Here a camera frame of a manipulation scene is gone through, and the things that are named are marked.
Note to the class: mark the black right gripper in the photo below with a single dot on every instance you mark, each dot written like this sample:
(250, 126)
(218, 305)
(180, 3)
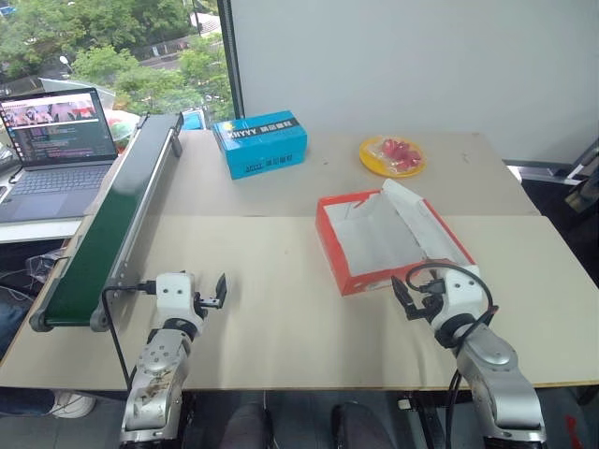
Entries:
(433, 306)

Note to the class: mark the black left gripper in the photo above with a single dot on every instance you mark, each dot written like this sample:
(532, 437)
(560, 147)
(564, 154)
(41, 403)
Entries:
(211, 303)

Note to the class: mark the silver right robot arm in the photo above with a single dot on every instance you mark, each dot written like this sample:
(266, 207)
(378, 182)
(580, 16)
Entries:
(496, 369)

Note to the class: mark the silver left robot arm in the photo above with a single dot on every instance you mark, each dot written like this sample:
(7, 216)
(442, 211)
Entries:
(156, 369)

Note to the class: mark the red cardboard box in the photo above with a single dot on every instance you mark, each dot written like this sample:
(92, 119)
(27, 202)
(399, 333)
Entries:
(374, 280)

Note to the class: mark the green conveyor belt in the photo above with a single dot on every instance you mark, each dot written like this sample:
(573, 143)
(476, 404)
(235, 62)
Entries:
(110, 220)

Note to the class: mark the blue cardboard box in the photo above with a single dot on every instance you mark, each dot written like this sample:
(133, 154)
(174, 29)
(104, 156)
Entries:
(262, 149)

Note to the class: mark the blue and white plastic container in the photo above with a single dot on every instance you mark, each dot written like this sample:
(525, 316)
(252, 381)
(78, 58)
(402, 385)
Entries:
(193, 120)

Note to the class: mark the white tissue paper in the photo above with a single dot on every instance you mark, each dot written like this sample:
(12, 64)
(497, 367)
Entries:
(374, 238)

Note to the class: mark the yellow plate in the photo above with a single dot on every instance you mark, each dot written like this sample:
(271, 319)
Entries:
(374, 163)

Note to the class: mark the bag of red candies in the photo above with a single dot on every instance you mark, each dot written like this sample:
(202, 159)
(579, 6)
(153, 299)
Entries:
(398, 152)

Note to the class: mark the crumpled clear plastic bag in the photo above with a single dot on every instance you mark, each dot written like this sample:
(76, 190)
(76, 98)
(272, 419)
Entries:
(44, 267)

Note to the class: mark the plastic bag with colourful items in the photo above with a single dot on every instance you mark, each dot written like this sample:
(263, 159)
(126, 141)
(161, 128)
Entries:
(122, 128)

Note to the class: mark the white sneaker of bystander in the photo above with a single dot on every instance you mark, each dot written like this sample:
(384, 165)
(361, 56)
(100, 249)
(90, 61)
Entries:
(75, 404)

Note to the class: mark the grey open laptop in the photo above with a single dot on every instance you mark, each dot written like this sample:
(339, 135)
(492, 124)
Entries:
(51, 182)

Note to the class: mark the bystander leg in jeans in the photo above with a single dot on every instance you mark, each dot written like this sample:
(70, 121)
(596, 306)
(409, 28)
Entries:
(11, 327)

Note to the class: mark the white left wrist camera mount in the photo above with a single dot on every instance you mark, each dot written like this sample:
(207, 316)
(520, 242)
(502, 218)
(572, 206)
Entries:
(174, 294)

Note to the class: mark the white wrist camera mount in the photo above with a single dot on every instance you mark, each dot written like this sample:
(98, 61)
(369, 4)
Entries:
(174, 294)
(463, 294)

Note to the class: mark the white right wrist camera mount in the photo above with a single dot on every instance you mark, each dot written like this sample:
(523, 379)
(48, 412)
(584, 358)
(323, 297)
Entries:
(463, 294)

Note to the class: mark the black table bracket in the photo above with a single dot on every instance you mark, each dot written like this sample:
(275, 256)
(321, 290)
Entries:
(426, 411)

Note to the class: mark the grey metal frame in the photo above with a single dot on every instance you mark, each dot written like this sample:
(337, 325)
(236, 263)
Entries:
(552, 170)

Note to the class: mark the black window frame post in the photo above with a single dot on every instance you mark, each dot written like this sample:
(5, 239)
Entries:
(231, 56)

